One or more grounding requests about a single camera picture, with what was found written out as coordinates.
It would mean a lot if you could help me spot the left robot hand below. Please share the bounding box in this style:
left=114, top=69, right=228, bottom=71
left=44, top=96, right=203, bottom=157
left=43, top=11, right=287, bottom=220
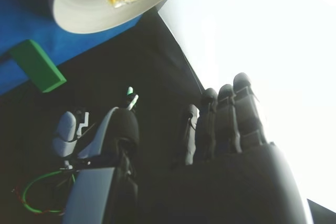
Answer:
left=61, top=72, right=310, bottom=224

